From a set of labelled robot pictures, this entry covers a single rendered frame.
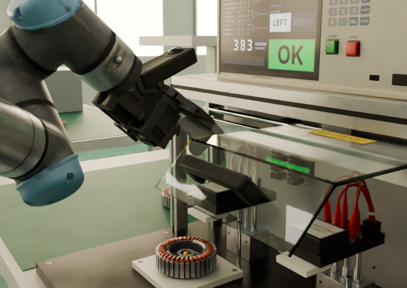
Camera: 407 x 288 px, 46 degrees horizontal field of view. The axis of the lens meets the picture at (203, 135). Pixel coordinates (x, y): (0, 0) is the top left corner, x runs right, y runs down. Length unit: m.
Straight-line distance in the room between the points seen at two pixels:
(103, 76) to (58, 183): 0.15
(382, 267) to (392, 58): 0.39
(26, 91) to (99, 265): 0.46
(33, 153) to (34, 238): 0.66
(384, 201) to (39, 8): 0.61
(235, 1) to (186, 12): 5.23
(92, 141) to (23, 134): 1.71
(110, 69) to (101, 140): 1.61
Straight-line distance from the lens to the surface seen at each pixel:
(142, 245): 1.03
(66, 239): 1.14
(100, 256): 0.99
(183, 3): 6.12
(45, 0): 0.58
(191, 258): 0.85
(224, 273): 0.89
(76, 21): 0.59
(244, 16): 0.89
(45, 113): 0.59
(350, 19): 0.72
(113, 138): 2.25
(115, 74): 0.62
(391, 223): 0.87
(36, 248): 1.11
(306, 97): 0.74
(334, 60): 0.74
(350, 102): 0.69
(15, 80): 0.61
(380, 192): 0.87
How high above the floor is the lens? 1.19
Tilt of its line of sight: 11 degrees down
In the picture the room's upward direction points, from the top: straight up
